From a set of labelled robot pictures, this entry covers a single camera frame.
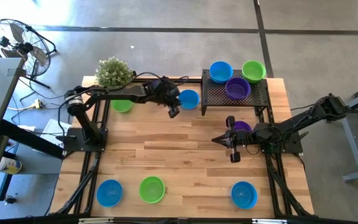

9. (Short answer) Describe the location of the green plastic mini bowl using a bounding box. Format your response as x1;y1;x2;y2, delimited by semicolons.
110;99;134;114
241;60;267;84
139;175;166;205

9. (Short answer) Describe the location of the blue plastic mini bowl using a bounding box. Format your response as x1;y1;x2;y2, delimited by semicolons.
96;179;124;208
231;180;259;210
178;89;201;110
209;60;234;84

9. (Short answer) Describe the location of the black aluminium frame crossbar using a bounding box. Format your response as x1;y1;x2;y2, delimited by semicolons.
0;213;358;224
131;77;203;84

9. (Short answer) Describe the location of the black desk leg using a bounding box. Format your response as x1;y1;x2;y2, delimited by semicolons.
0;119;67;159

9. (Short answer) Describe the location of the white floor cable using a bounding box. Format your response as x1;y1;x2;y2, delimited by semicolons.
7;105;34;111

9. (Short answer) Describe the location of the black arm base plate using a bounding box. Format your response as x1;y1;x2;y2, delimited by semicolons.
257;129;305;156
62;126;109;154

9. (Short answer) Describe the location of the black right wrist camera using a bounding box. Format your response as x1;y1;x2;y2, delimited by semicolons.
236;130;251;146

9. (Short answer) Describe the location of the black perforated metal rack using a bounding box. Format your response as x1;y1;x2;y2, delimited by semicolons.
201;68;269;116

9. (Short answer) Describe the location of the black aluminium frame rail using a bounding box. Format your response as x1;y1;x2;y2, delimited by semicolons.
258;105;284;216
85;88;112;215
265;83;295;216
73;88;104;215

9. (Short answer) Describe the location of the black diagonal frame strut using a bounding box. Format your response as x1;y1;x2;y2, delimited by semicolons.
54;152;101;216
268;167;314;216

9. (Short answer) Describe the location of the black floor fan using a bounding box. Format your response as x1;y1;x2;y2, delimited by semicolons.
0;18;58;90

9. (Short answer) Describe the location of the purple plastic mini bowl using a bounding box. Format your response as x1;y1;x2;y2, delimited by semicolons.
233;120;253;131
225;77;252;101

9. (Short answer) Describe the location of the grey metal table frame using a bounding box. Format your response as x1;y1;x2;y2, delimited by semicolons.
337;79;358;183

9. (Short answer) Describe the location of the silver frame bracket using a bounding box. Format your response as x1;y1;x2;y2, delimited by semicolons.
252;218;288;224
78;217;114;224

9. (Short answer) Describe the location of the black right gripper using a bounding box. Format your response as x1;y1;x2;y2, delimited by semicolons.
211;115;264;164

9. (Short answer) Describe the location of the white paper sheet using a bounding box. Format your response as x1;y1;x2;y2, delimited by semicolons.
40;118;71;147

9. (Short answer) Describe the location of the potted green artificial plant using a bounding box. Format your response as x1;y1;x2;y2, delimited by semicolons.
94;56;135;90

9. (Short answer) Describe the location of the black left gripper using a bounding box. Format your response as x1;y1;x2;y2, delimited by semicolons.
144;77;182;119

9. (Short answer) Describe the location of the white yellow canister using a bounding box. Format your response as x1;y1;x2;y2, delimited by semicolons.
0;156;23;175

